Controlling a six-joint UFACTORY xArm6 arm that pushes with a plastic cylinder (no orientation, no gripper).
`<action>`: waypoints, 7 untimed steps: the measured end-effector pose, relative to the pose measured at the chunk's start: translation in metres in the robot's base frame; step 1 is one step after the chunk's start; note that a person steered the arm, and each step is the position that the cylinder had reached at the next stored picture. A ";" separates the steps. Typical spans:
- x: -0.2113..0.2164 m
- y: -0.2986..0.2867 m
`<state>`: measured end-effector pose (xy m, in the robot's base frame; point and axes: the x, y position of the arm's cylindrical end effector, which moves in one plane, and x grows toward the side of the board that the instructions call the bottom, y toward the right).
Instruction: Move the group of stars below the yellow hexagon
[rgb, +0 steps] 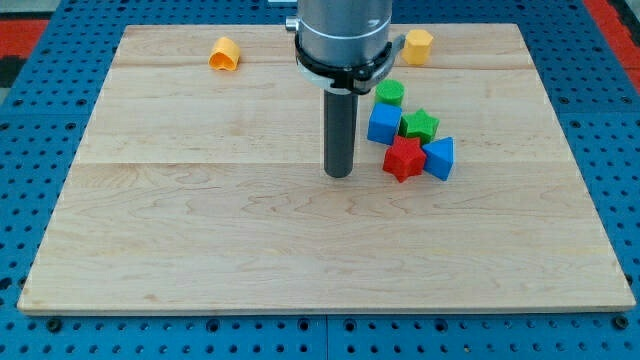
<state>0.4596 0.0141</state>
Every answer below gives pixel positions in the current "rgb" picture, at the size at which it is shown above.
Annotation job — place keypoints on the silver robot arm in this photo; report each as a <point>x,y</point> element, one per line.
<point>343,33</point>

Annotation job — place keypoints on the yellow hexagon block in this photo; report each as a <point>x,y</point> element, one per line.
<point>417,47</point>

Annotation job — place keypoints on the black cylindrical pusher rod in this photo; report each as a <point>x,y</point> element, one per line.
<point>340,117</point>

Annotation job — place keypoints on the red star block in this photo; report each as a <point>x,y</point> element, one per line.
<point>404,158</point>

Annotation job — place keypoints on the blue cube block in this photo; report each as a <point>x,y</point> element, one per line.
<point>383,123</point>

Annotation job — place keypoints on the green star block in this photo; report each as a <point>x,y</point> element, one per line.
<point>419,125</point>

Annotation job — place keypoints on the green cylinder block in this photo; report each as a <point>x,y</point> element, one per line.
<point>390,92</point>

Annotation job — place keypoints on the wooden board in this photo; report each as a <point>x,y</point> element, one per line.
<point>202,192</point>

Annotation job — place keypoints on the blue triangle block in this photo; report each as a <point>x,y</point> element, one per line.
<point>440,157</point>

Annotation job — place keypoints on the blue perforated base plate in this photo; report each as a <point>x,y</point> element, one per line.
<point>50,101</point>

